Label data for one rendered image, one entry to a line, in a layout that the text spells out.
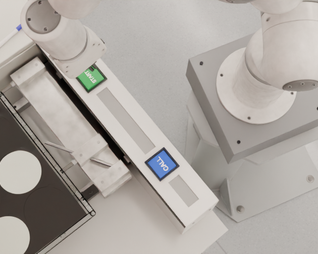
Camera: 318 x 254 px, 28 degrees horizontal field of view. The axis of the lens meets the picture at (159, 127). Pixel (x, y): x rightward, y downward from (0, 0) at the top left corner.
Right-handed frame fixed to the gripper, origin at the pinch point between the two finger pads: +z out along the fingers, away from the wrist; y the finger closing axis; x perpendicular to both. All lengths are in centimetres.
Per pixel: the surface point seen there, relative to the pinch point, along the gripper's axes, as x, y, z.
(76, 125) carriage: -4.9, -12.0, 14.4
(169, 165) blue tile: -27.3, -0.9, 8.2
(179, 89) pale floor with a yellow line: 8, 17, 111
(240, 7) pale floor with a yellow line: 20, 58, 120
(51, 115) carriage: 0.9, -15.2, 13.7
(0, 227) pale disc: -13.9, -38.5, 6.6
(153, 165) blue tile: -25.1, -3.6, 7.6
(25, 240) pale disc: -19.6, -36.0, 7.2
